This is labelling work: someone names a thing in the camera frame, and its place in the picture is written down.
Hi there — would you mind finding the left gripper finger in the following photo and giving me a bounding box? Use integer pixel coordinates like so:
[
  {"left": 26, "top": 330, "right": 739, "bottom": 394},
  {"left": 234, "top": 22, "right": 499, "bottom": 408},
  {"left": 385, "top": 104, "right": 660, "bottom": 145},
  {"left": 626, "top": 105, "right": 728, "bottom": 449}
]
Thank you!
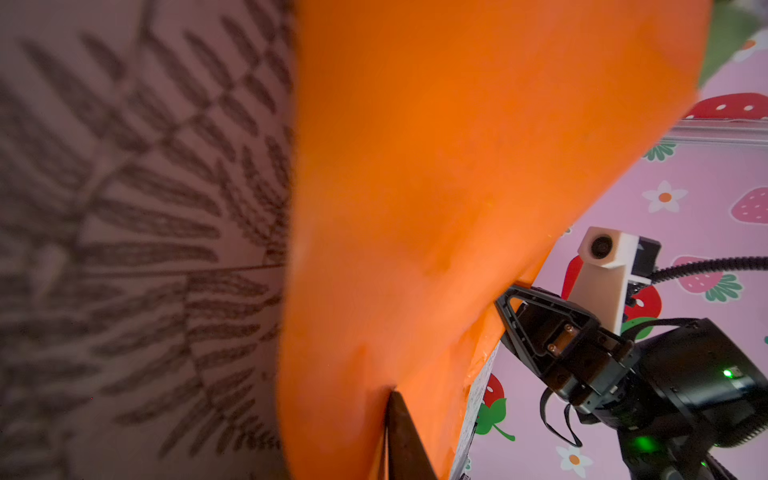
[{"left": 385, "top": 390, "right": 437, "bottom": 480}]

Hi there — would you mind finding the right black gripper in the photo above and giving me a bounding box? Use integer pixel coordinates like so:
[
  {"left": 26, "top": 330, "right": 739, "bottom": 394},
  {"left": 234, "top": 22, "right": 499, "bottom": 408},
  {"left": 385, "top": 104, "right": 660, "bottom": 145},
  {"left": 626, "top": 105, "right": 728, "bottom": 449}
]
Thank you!
[{"left": 494, "top": 285, "right": 767, "bottom": 479}]

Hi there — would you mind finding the orange wrapping paper sheet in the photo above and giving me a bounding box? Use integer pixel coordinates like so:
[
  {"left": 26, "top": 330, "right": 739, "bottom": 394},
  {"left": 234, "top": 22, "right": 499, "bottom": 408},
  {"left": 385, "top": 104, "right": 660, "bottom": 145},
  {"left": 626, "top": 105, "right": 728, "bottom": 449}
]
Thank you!
[{"left": 277, "top": 1, "right": 713, "bottom": 479}]

